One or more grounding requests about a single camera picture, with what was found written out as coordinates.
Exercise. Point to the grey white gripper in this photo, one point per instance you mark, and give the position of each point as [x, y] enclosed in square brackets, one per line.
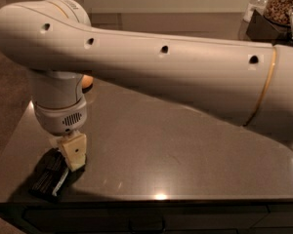
[60, 120]

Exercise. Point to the black rxbar chocolate bar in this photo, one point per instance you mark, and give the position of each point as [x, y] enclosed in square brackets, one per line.
[49, 177]

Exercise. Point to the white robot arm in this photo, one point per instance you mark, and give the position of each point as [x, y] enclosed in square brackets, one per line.
[248, 84]

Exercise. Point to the orange fruit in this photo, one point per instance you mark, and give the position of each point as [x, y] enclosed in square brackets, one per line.
[87, 81]

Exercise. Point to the black dispenser base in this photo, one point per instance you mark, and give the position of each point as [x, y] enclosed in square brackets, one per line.
[261, 29]

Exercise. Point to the clear plastic water bottle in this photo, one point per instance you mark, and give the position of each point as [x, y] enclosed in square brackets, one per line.
[252, 6]

